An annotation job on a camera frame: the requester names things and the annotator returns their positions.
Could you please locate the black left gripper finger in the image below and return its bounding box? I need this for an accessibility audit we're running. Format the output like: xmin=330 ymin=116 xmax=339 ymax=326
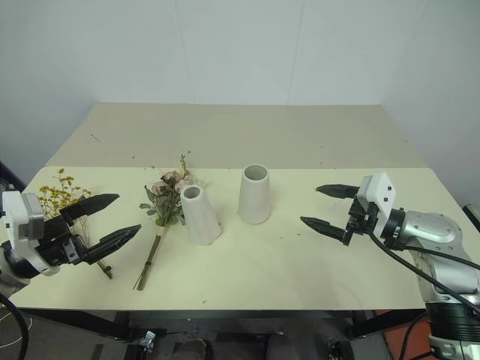
xmin=58 ymin=193 xmax=121 ymax=227
xmin=83 ymin=223 xmax=143 ymax=266

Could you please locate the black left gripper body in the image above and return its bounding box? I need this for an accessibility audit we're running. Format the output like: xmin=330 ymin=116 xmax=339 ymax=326
xmin=35 ymin=214 xmax=92 ymax=269

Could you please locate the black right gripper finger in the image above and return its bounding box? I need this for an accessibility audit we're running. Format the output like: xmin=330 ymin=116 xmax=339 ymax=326
xmin=300 ymin=215 xmax=349 ymax=244
xmin=315 ymin=183 xmax=362 ymax=200

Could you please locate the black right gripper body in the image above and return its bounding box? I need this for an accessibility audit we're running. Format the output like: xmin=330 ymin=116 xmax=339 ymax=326
xmin=341 ymin=198 xmax=380 ymax=248

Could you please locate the tall white ceramic vase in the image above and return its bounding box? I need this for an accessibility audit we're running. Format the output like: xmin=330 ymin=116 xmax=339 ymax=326
xmin=236 ymin=163 xmax=271 ymax=227

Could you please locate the slanted white ceramic vase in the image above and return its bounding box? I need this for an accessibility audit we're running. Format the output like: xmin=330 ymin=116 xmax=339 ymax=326
xmin=179 ymin=184 xmax=223 ymax=247

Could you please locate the yellow dried flower bouquet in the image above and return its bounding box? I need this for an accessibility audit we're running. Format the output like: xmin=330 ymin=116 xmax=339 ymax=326
xmin=36 ymin=167 xmax=114 ymax=281

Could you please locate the pink flower bouquet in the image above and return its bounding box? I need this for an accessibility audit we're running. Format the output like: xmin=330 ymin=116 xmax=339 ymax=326
xmin=132 ymin=151 xmax=206 ymax=292

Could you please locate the metal table clamp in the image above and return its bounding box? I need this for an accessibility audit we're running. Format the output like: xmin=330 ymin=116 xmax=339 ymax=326
xmin=139 ymin=329 xmax=158 ymax=349

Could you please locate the red floor mat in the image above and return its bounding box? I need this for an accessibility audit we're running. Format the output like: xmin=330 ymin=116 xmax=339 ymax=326
xmin=373 ymin=310 xmax=433 ymax=360

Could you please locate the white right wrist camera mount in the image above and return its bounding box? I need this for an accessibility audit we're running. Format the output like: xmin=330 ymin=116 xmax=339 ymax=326
xmin=355 ymin=172 xmax=398 ymax=238

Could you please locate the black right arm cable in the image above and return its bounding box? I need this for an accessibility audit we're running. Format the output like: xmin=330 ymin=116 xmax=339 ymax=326
xmin=367 ymin=231 xmax=480 ymax=314

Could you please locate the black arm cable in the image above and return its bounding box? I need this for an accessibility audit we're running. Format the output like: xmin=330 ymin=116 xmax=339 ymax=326
xmin=367 ymin=231 xmax=480 ymax=314
xmin=0 ymin=291 xmax=31 ymax=360

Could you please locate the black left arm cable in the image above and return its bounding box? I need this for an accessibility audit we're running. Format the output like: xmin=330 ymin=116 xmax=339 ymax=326
xmin=0 ymin=291 xmax=31 ymax=360

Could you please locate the black table frame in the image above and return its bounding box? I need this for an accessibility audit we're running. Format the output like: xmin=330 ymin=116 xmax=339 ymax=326
xmin=16 ymin=307 xmax=428 ymax=341

